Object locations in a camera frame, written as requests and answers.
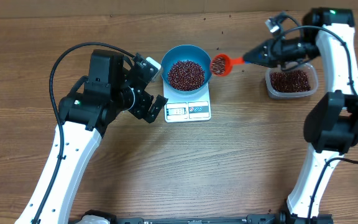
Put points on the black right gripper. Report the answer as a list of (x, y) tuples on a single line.
[(268, 51)]

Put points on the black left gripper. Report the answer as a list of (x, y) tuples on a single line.
[(145, 101)]

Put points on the clear plastic bean container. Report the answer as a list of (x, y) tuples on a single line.
[(313, 80)]

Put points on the orange scoop with blue handle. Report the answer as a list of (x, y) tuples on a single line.
[(221, 65)]

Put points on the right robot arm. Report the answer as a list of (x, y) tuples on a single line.
[(331, 127)]

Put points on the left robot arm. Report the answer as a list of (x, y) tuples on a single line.
[(114, 83)]

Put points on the red beans in bowl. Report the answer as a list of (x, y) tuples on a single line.
[(186, 75)]

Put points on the teal plastic bowl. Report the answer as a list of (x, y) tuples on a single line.
[(186, 52)]

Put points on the white digital kitchen scale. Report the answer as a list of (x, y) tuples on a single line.
[(187, 106)]

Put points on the red beans in container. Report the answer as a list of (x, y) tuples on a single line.
[(290, 82)]

